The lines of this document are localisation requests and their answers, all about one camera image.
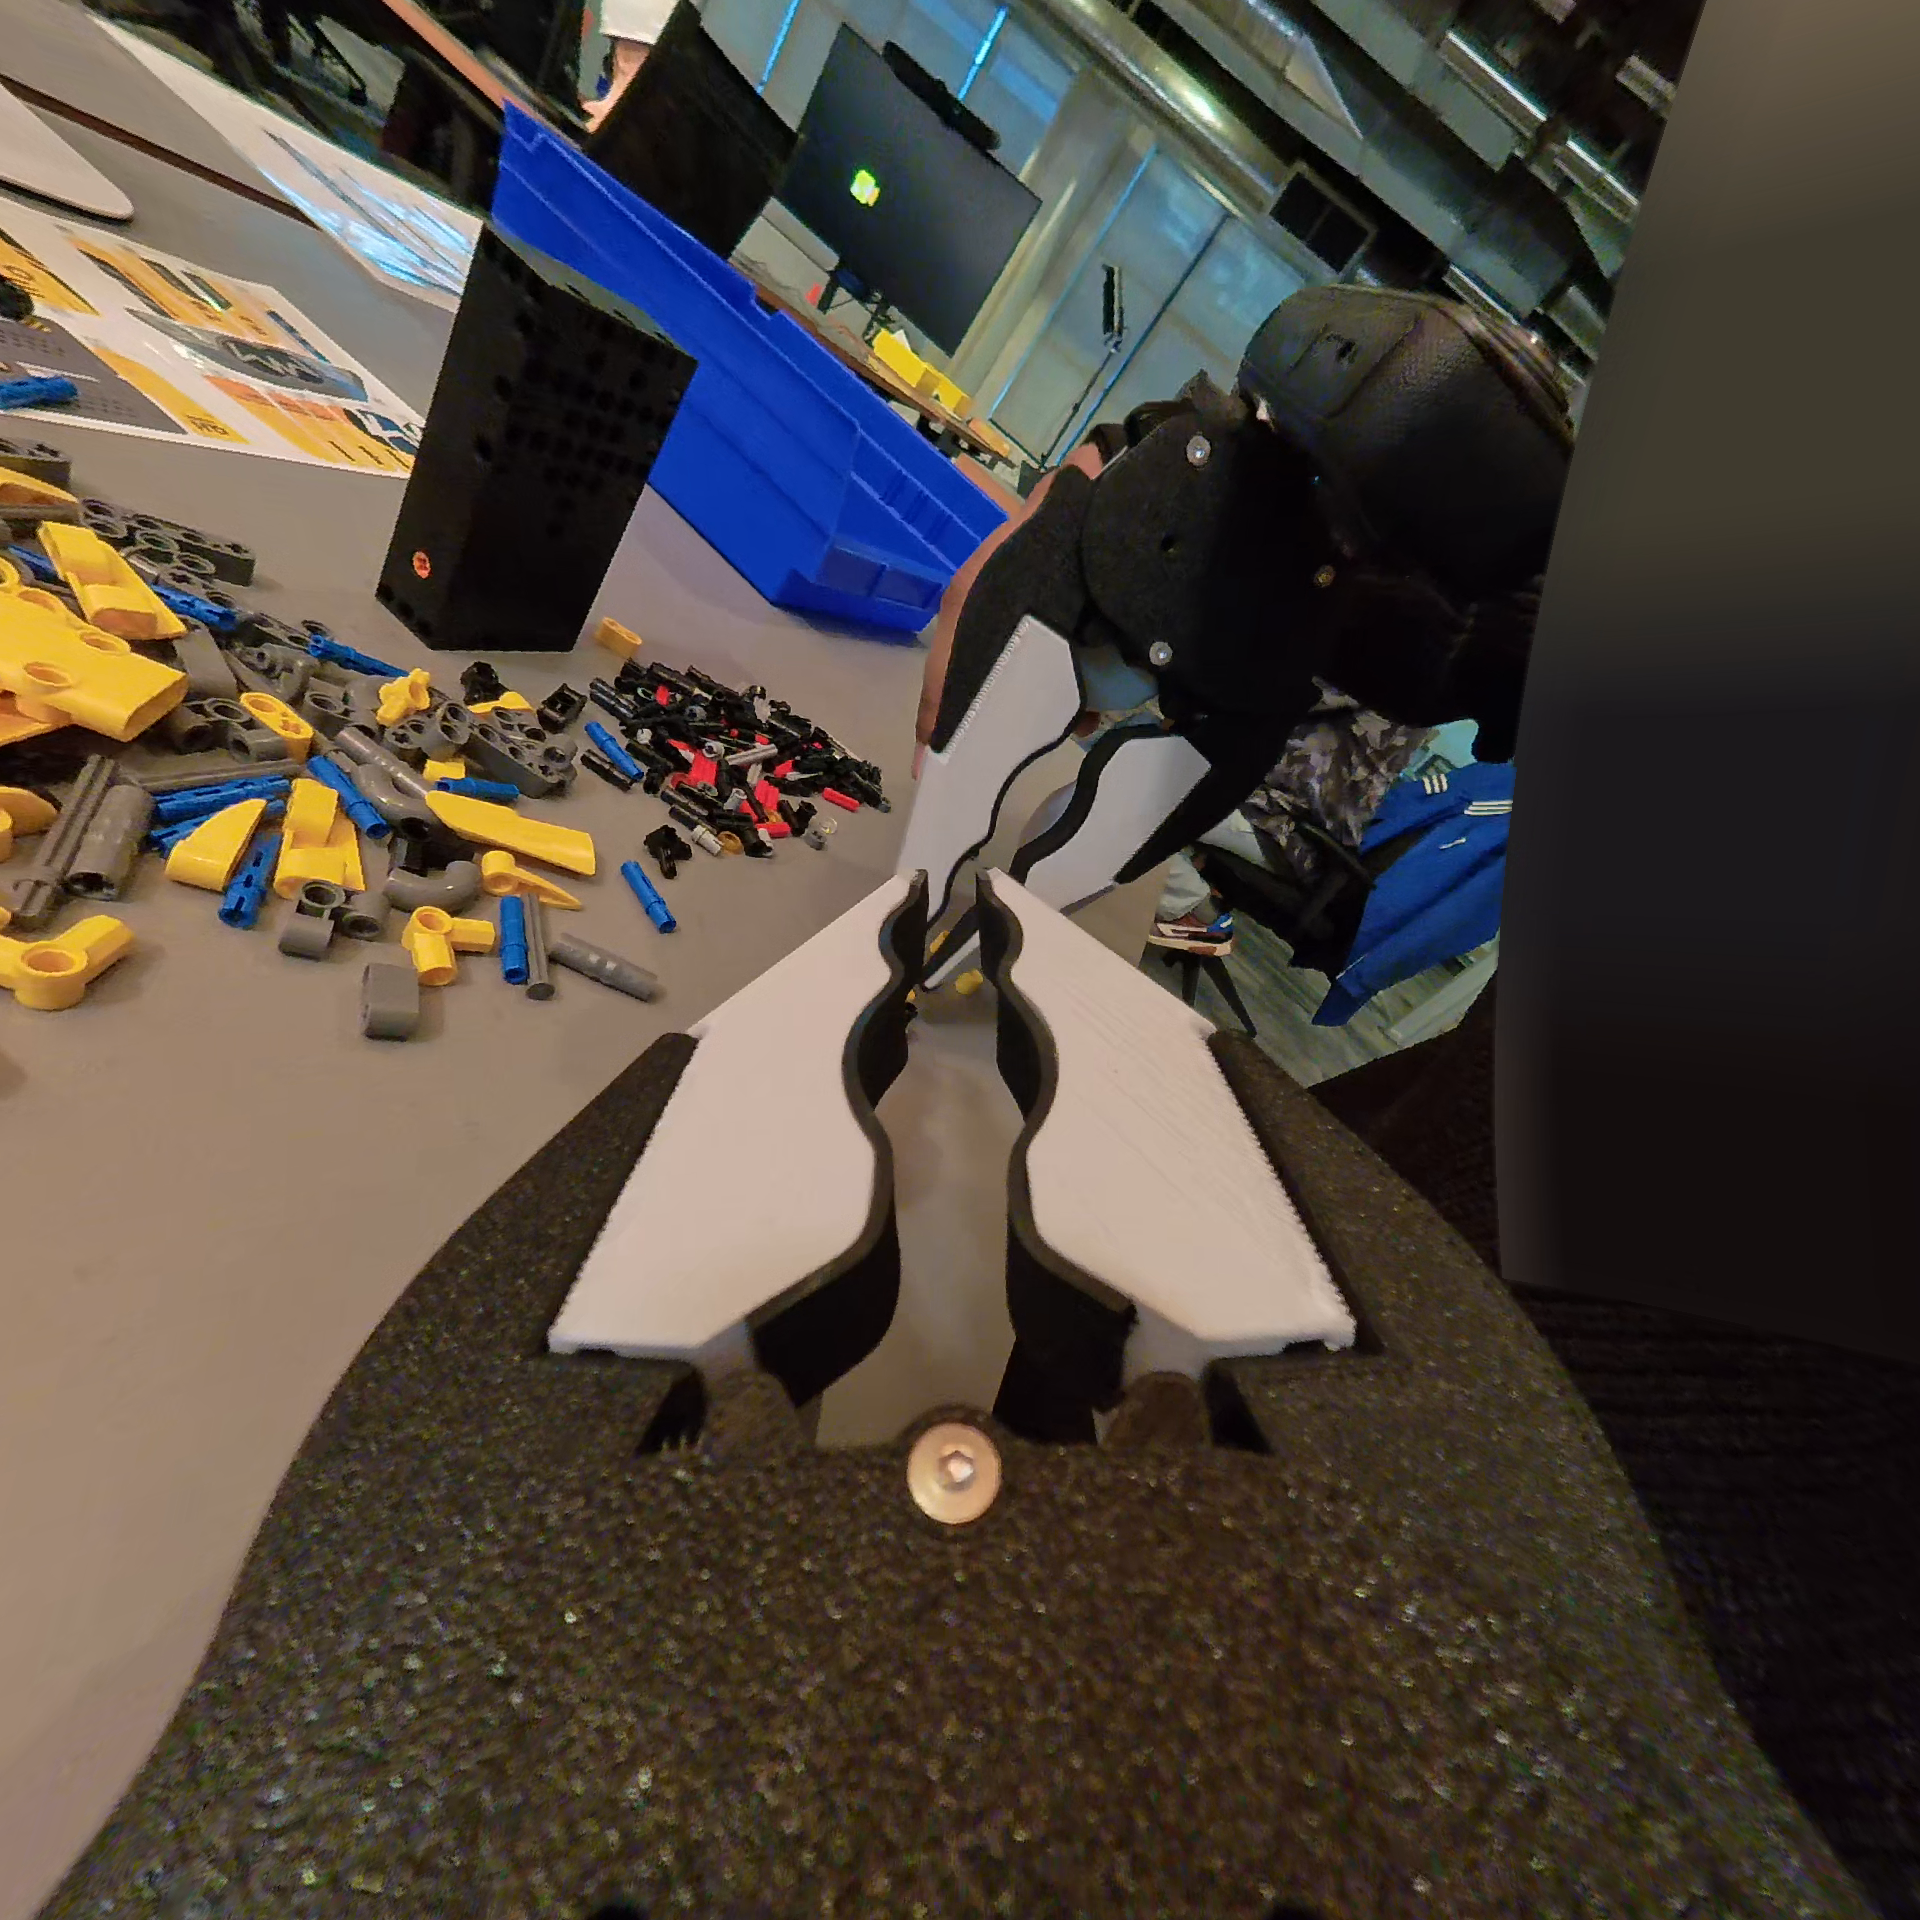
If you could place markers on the black perforated block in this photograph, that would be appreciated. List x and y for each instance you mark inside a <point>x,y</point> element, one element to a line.
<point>510,494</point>

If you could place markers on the black webcam bar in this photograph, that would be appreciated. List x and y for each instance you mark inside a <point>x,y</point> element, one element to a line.
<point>942,92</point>

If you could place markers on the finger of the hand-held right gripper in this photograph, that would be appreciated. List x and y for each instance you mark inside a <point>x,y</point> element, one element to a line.
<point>1149,795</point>
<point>984,751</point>

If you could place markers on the black monitor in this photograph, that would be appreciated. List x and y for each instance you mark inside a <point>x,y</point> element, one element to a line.
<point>901,195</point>

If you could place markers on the blue long pin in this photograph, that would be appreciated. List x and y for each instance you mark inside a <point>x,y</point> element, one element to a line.
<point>613,747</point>
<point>38,394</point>
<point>647,896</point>

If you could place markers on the blue jacket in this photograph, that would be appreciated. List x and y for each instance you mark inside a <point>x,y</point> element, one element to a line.
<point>1424,884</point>

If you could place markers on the small yellow two-hole beam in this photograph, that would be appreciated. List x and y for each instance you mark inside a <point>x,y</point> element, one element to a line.
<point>617,633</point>

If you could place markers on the yellow storage bin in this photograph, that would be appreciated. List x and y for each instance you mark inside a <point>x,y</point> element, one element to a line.
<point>907,358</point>

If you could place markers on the small black beam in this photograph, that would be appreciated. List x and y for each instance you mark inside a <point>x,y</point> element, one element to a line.
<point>560,705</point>

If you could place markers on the pile of black red pins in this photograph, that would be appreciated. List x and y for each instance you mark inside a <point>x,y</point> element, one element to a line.
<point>720,751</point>

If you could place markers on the white rounded board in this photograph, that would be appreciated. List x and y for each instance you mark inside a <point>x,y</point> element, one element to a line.
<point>61,148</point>

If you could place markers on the person's right hand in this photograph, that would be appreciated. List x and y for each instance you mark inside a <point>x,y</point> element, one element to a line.
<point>961,615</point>

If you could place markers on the dark grey chair back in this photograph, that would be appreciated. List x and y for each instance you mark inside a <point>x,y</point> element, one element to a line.
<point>1725,600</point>

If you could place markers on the white printed sheet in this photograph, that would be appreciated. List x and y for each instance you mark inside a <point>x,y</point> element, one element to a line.
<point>376,210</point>

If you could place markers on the black angled connector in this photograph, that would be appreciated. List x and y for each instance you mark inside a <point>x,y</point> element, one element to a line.
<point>669,849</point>

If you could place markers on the tall black box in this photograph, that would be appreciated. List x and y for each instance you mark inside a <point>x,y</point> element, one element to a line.
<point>691,135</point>

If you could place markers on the yellow printed instruction sheet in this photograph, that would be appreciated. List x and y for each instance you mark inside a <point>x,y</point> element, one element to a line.
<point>181,339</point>

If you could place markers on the pile of mixed building pieces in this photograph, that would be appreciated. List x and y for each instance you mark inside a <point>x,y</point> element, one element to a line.
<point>91,660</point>

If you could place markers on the grey ridged connector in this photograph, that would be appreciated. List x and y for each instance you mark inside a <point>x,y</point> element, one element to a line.
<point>604,967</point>

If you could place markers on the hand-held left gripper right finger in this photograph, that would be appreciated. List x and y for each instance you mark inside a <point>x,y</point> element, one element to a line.
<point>1171,1171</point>

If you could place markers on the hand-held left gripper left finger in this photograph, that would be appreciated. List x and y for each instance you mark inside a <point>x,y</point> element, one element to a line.
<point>720,1185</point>

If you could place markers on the blue plastic bin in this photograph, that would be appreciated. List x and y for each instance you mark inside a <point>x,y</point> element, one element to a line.
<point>751,435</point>

